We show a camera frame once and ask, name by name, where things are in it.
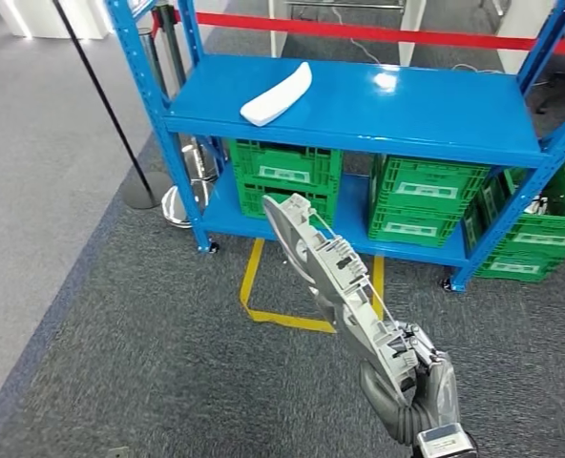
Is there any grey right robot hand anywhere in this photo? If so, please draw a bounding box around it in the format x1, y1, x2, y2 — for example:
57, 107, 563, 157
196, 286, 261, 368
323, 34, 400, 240
358, 322, 463, 448

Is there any silver plastic wheel hubcap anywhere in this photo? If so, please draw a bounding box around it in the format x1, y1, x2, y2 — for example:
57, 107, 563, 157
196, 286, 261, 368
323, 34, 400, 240
261, 193, 420, 397

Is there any blue metal shelf rack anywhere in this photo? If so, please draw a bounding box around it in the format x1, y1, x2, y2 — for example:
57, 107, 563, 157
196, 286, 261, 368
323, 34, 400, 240
104, 0, 565, 294

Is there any white curved plastic part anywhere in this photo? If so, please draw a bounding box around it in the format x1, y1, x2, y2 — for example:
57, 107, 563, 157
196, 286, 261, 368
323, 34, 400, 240
239, 61, 313, 128

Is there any yellow floor tape outline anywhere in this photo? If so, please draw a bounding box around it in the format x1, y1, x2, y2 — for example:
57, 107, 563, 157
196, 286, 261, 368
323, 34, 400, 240
238, 237, 386, 336

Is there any white office desk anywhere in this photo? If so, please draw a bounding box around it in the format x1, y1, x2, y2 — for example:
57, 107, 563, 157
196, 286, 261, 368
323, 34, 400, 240
494, 0, 558, 76
268, 0, 427, 69

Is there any red barrier belt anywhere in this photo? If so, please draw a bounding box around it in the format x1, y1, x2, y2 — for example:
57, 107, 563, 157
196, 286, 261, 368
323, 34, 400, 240
150, 9, 565, 57

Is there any chrome stanchion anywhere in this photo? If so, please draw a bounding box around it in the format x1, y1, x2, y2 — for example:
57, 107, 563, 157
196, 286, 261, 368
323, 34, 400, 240
155, 2, 221, 186
138, 26, 215, 231

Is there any black stanchion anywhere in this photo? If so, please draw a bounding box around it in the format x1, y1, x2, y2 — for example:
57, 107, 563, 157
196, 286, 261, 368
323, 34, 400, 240
51, 0, 175, 212

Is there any white floor cable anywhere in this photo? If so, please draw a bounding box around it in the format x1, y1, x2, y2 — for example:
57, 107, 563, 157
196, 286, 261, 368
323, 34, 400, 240
332, 5, 382, 65
450, 62, 492, 75

